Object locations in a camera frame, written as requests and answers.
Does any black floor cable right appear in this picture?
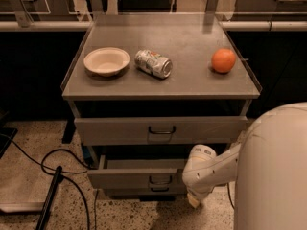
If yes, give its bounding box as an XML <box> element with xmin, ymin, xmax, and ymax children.
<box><xmin>225</xmin><ymin>182</ymin><xmax>236</xmax><ymax>211</ymax></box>

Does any black floor cable left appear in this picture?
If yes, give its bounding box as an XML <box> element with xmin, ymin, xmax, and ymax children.
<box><xmin>0</xmin><ymin>132</ymin><xmax>99</xmax><ymax>230</ymax></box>

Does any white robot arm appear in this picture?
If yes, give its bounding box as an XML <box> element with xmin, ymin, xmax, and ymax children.
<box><xmin>182</xmin><ymin>103</ymin><xmax>307</xmax><ymax>230</ymax></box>

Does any grey top drawer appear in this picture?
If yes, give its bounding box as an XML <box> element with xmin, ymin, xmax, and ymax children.
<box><xmin>75</xmin><ymin>116</ymin><xmax>248</xmax><ymax>146</ymax></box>

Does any white horizontal rail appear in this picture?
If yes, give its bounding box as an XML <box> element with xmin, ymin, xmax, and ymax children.
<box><xmin>0</xmin><ymin>20</ymin><xmax>307</xmax><ymax>33</ymax></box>

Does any black pole on floor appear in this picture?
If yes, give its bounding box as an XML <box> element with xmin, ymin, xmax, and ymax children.
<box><xmin>35</xmin><ymin>166</ymin><xmax>62</xmax><ymax>230</ymax></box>

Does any grey drawer cabinet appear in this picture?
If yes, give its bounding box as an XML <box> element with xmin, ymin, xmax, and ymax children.
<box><xmin>60</xmin><ymin>12</ymin><xmax>263</xmax><ymax>203</ymax></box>

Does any black floor cable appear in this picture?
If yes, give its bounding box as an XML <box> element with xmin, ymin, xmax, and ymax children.
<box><xmin>225</xmin><ymin>182</ymin><xmax>236</xmax><ymax>211</ymax></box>
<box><xmin>0</xmin><ymin>132</ymin><xmax>99</xmax><ymax>230</ymax></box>

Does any crushed silver soda can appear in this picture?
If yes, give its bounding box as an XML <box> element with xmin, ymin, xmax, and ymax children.
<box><xmin>134</xmin><ymin>50</ymin><xmax>173</xmax><ymax>79</ymax></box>

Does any grey drawer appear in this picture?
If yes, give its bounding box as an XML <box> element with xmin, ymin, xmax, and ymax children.
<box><xmin>88</xmin><ymin>155</ymin><xmax>186</xmax><ymax>192</ymax></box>
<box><xmin>75</xmin><ymin>116</ymin><xmax>248</xmax><ymax>146</ymax></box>
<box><xmin>104</xmin><ymin>186</ymin><xmax>186</xmax><ymax>197</ymax></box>

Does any orange fruit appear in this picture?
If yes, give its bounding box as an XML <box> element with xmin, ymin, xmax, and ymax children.
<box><xmin>211</xmin><ymin>48</ymin><xmax>236</xmax><ymax>74</ymax></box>

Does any grey bottom drawer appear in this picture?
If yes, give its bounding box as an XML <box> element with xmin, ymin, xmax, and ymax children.
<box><xmin>104</xmin><ymin>186</ymin><xmax>186</xmax><ymax>197</ymax></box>

